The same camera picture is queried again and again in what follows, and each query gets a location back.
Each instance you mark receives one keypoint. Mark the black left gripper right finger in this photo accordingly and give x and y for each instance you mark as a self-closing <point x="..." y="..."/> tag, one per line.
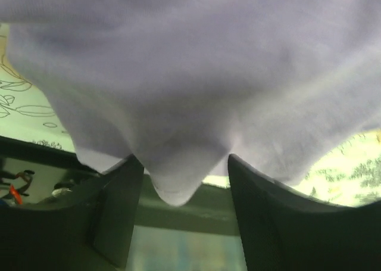
<point x="282" y="229"/>

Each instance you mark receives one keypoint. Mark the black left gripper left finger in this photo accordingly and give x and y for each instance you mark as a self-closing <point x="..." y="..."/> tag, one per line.
<point x="88" y="228"/>

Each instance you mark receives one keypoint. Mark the purple polo shirt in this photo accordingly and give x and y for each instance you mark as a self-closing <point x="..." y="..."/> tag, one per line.
<point x="181" y="84"/>

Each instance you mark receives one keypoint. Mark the floral patterned table mat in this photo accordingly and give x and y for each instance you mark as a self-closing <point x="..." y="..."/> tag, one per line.
<point x="349" y="175"/>

